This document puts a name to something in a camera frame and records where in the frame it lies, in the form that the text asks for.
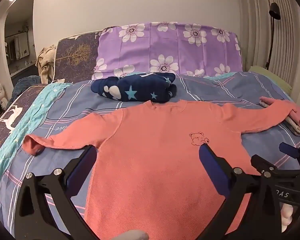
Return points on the navy star print fleece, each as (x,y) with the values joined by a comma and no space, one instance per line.
(140,85)

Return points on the salmon pink sweater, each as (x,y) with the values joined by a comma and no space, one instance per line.
(150,155)

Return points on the white cat figurine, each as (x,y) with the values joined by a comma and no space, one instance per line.
(1,95)

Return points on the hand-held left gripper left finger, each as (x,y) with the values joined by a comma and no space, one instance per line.
(82,165)

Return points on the black floor lamp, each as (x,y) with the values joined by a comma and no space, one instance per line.
(274,10)

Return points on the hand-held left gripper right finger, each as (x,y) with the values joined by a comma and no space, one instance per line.
(212,170)

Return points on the beige knit garment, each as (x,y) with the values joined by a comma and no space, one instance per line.
(46,62)

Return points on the white pleated curtain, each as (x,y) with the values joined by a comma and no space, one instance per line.
(290,42)

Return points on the person's right hand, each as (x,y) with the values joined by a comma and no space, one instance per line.
(288,213)

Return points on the purple floral pillow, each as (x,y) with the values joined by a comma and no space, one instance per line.
(165,45)

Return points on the green pillow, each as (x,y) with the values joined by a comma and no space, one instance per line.
(270,77)

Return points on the dark deer print cushion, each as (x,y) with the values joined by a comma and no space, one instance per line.
(15,120)
(75,55)

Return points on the blue plaid bedsheet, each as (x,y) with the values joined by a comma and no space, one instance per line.
(210,90)

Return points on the grey-blue fleece blanket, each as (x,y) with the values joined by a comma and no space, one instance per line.
(25,85)

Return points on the arched mirror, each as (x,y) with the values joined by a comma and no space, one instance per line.
(17,42)

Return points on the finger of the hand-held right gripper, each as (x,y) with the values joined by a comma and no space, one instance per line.
(288,150)
(262,163)

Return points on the teal blanket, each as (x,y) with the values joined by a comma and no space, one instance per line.
(35,115)

